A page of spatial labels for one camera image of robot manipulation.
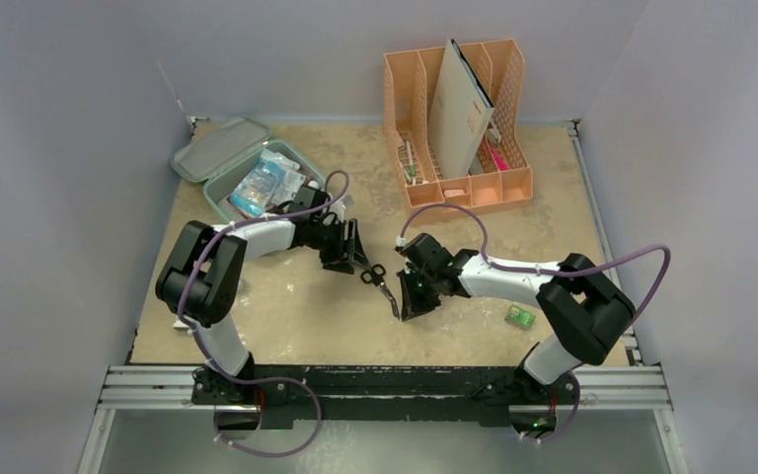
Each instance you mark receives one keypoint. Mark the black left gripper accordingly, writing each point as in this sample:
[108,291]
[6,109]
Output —
[342,249]

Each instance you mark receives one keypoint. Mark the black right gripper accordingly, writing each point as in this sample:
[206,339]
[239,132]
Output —
[422,284]

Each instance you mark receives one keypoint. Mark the black handled scissors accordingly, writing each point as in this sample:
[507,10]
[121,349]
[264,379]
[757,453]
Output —
[375,275]

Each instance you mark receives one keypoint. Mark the clear bag alcohol pads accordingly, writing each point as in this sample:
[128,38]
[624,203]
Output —
[287,188]

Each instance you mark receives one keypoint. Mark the small green box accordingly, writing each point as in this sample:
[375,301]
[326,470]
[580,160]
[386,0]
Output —
[520,317]

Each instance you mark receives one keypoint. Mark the blue wet wipes pack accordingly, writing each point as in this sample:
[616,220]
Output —
[253,194]

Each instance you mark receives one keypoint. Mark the white blue mask packet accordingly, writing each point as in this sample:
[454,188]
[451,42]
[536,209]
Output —
[279,159]

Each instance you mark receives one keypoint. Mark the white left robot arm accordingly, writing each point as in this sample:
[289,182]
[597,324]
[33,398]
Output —
[200,279]

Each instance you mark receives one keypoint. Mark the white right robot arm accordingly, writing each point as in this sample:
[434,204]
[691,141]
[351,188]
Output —
[587,312]

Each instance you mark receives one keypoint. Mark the green medicine case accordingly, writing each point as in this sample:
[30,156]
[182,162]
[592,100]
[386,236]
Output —
[223,156]

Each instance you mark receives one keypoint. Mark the peach desk file organizer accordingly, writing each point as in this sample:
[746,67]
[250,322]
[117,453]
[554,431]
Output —
[409,79]

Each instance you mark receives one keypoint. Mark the pink item in organizer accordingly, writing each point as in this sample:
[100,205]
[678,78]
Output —
[499,162]

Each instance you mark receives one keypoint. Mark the beige folder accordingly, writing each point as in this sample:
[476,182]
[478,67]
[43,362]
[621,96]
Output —
[461,108]

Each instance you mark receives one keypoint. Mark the blue white stapler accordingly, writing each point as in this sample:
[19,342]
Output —
[180,325]

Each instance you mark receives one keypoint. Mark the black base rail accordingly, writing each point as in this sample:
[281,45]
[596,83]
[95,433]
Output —
[276,396]

